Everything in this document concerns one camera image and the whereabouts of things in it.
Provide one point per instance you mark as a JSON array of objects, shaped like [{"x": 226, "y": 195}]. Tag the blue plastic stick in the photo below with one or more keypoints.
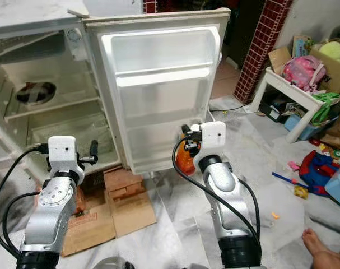
[{"x": 286, "y": 177}]

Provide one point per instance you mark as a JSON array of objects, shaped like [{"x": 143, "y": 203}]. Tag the person bare foot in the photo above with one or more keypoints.
[{"x": 324, "y": 255}]

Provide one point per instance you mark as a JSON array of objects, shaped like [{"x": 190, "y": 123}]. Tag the red blue backpack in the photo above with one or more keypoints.
[{"x": 318, "y": 171}]

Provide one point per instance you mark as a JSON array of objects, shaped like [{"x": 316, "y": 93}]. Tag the pink backpack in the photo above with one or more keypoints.
[{"x": 303, "y": 72}]

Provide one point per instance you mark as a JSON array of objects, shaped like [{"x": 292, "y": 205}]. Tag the brown cardboard box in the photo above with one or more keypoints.
[{"x": 279, "y": 56}]

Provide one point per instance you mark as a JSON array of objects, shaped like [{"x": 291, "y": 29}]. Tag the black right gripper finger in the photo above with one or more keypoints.
[{"x": 186, "y": 132}]

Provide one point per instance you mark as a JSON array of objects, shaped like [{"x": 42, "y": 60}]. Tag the yellow green ball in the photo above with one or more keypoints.
[{"x": 332, "y": 50}]

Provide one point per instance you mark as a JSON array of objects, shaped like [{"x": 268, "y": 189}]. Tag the white mini fridge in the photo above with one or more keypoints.
[{"x": 57, "y": 126}]

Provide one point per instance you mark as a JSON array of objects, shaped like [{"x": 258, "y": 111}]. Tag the grey robot foot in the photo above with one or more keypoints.
[{"x": 113, "y": 264}]

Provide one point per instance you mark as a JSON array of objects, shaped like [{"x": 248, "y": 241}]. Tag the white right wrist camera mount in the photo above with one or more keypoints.
[{"x": 213, "y": 134}]

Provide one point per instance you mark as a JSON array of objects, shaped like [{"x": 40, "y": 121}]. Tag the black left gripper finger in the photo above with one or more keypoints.
[{"x": 94, "y": 148}]

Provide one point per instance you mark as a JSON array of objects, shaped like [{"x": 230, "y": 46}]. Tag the dark patterned bowl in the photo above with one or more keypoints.
[{"x": 36, "y": 93}]

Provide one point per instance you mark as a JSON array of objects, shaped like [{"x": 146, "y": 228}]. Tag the flat brown cardboard sheet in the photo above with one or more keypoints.
[{"x": 130, "y": 221}]

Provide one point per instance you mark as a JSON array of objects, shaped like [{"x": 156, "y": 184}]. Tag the large orange sauce bottle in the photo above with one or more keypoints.
[{"x": 182, "y": 163}]

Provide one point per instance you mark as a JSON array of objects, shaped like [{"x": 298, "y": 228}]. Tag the green cloth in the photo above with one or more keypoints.
[{"x": 325, "y": 106}]

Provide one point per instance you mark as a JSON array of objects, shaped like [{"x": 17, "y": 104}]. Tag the blue plastic basket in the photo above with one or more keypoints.
[{"x": 301, "y": 129}]

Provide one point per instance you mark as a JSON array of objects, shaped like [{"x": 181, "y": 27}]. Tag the red tiled low wall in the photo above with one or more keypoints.
[{"x": 262, "y": 50}]

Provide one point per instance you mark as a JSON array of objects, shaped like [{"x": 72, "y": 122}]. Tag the white low table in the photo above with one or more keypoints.
[{"x": 293, "y": 92}]

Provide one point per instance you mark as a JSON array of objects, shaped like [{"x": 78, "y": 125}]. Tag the yellow toy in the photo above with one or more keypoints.
[{"x": 301, "y": 192}]

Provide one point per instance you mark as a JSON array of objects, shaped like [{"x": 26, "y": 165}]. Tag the light blue plastic bin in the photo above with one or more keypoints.
[{"x": 339, "y": 188}]

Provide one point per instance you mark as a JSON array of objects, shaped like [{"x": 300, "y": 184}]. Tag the brown brick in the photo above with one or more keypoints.
[
  {"x": 125, "y": 182},
  {"x": 81, "y": 204}
]

